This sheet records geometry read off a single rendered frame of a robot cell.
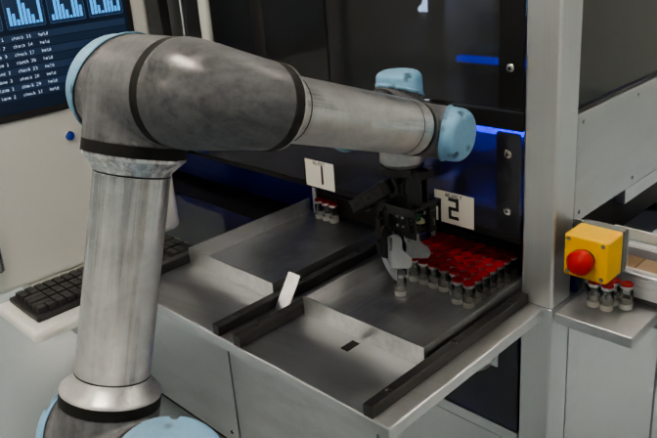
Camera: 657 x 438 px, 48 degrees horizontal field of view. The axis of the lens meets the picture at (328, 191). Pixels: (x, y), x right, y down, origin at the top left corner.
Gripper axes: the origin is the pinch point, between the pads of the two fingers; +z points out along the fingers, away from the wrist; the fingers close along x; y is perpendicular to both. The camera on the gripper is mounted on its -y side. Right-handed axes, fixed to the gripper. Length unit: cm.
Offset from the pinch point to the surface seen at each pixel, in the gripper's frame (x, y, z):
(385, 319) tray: -8.0, 3.8, 5.0
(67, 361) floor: 5, -174, 93
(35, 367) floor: -5, -180, 93
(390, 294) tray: -1.0, -1.0, 5.0
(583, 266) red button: 7.4, 30.6, -6.5
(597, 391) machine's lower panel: 32, 24, 33
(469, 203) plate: 10.8, 7.8, -10.6
